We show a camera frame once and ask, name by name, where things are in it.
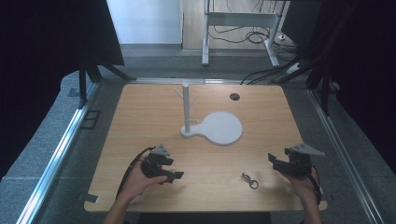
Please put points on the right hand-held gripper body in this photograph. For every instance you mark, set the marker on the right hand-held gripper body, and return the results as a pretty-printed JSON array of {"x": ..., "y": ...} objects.
[{"x": 297, "y": 163}]

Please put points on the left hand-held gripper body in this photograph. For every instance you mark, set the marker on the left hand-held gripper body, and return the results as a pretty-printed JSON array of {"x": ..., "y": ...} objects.
[{"x": 152, "y": 166}]

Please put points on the white peg stand with round base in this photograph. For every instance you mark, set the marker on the white peg stand with round base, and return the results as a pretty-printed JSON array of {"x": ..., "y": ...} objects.
[{"x": 219, "y": 129}]

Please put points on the person's left hand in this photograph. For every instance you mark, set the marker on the person's left hand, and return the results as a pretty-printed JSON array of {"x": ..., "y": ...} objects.
[{"x": 137, "y": 183}]

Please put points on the person's right hand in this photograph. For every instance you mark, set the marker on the person's right hand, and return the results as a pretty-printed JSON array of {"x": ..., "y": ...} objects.
[{"x": 303, "y": 186}]

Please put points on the black tape strip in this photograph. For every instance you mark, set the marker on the black tape strip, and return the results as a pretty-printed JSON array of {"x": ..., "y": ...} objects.
[{"x": 88, "y": 198}]

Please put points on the black metal stand legs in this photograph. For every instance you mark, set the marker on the black metal stand legs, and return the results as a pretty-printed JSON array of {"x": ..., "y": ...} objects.
[
  {"x": 323, "y": 84},
  {"x": 93, "y": 77}
]

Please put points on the white power strip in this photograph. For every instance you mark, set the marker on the white power strip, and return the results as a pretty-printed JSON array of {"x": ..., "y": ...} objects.
[{"x": 293, "y": 68}]

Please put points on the black curtain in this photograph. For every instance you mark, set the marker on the black curtain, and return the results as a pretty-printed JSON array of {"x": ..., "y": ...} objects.
[
  {"x": 46, "y": 77},
  {"x": 364, "y": 77}
]

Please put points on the small white plug adapter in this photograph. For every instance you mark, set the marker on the small white plug adapter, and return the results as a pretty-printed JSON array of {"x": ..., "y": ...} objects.
[{"x": 281, "y": 37}]

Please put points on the aluminium floor rail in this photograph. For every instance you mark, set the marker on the aluminium floor rail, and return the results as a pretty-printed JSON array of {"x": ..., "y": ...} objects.
[
  {"x": 186, "y": 81},
  {"x": 56, "y": 155},
  {"x": 345, "y": 155}
]

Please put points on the white metal desk frame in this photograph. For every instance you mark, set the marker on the white metal desk frame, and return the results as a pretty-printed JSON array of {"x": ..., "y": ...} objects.
[{"x": 239, "y": 20}]

